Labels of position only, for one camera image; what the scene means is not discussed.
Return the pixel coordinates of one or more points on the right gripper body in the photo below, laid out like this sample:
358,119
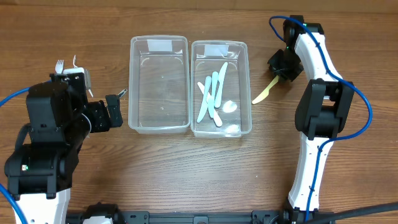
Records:
282,68

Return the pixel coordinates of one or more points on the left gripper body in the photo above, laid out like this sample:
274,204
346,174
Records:
115,111

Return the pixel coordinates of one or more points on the beige plastic knife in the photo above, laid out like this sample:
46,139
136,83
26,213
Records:
264,94

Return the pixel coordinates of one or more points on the light blue plastic knife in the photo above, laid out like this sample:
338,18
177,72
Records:
221,77

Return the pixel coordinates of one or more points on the white plastic knife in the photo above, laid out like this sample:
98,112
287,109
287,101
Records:
216,118
204,105

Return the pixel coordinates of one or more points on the pale blue plastic knife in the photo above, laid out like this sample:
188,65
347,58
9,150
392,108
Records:
211,101

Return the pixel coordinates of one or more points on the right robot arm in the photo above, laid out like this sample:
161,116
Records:
322,110

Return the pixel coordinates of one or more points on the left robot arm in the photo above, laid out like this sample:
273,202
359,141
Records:
39,171

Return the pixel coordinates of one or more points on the right clear plastic container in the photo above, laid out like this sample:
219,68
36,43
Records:
208,56

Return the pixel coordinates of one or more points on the clear plastic container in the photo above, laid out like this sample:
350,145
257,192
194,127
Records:
159,88
208,56

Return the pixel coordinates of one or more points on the left clear plastic container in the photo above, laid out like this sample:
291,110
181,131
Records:
159,88

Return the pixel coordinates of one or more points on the thin white plastic fork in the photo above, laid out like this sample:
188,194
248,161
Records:
74,60

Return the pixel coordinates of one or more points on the black handled metal fork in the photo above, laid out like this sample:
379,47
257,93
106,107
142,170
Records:
122,93

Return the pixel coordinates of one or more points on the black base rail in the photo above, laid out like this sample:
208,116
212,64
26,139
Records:
110,213

